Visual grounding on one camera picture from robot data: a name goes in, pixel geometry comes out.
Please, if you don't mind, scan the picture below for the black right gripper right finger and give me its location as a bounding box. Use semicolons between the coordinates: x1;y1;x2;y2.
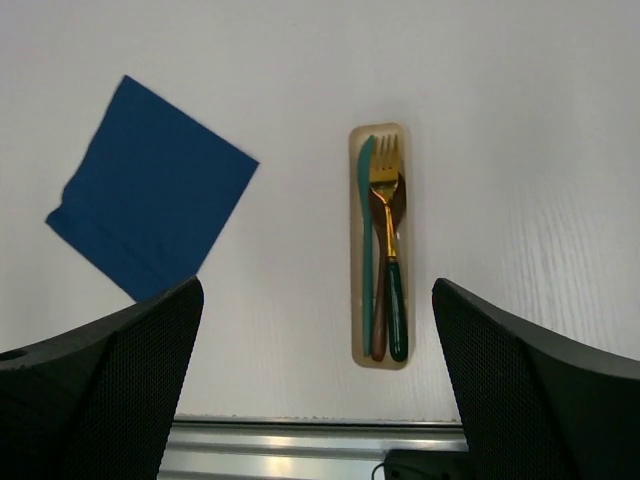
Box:
432;278;639;479

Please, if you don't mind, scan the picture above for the gold fork green handle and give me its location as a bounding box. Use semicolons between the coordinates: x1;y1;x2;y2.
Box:
369;134;409;362

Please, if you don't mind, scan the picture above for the blue paper napkin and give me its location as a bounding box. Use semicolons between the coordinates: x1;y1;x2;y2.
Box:
46;76;258;302

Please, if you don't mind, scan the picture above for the brown wooden spoon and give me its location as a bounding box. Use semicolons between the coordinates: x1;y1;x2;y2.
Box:
369;174;406;362

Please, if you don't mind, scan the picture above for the teal plastic knife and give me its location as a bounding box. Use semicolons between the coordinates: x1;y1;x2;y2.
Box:
356;135;375;357

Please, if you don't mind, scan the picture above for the beige cutlery tray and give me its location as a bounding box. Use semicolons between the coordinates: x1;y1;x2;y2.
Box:
349;122;416;371

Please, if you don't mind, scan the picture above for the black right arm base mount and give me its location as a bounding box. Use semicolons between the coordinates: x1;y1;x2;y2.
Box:
370;450;476;480

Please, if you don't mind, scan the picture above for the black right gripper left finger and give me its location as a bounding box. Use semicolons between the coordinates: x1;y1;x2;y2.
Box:
1;277;204;479

